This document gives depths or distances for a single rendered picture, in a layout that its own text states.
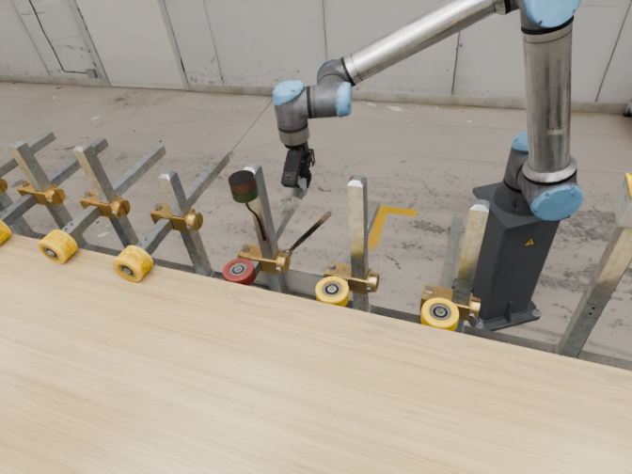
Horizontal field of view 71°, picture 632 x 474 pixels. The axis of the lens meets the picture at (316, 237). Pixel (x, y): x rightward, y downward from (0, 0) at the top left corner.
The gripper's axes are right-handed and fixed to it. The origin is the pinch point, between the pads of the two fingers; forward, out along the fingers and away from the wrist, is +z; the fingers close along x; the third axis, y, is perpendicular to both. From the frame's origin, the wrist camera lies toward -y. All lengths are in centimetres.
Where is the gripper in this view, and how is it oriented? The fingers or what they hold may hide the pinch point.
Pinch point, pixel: (300, 195)
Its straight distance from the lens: 146.3
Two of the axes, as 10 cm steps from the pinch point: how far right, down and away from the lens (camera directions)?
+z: 1.0, 7.2, 6.9
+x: -9.4, -1.7, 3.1
